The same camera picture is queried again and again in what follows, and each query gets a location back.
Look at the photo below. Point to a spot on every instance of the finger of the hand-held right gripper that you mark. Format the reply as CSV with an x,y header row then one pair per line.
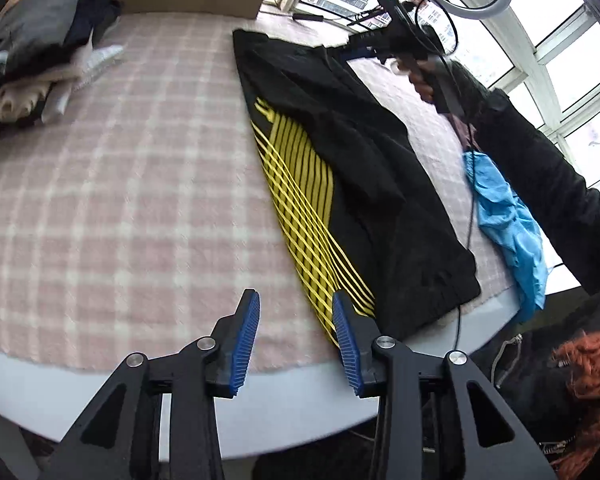
x,y
360,52

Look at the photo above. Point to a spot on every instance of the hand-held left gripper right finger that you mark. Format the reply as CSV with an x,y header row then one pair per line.
x,y
347,345

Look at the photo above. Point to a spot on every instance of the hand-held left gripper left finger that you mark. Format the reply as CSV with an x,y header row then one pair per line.
x,y
245,345

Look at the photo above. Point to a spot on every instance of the black garment with yellow stripes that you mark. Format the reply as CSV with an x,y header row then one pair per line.
x,y
380,185

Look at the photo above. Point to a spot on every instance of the person's right forearm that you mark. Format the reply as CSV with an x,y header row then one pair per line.
x,y
530,170

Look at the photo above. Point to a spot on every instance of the person's right hand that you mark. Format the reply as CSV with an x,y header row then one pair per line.
x,y
420,82

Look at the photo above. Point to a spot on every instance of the brown garment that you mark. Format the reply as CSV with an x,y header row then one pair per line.
x,y
462,132

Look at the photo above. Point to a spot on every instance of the pink plaid blanket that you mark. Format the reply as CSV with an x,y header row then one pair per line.
x,y
130,210

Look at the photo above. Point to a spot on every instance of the person's black jacket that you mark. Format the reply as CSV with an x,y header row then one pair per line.
x,y
525,360

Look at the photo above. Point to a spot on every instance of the blue shirt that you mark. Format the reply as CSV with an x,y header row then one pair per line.
x,y
510,220

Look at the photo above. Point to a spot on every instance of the orange knitted scarf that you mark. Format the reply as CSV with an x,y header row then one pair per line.
x,y
595,360

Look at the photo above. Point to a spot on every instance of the white cloth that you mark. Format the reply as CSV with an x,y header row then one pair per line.
x,y
100,57

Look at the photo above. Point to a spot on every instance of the dark navy garment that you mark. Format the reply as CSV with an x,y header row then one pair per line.
x,y
85,25

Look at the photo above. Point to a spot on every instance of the grey jacket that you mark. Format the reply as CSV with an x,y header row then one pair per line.
x,y
35,15

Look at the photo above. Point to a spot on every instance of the beige folded cloth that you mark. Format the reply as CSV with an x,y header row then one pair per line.
x,y
20,95

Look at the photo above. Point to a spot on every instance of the white window frame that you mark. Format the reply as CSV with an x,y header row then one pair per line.
x,y
545,50

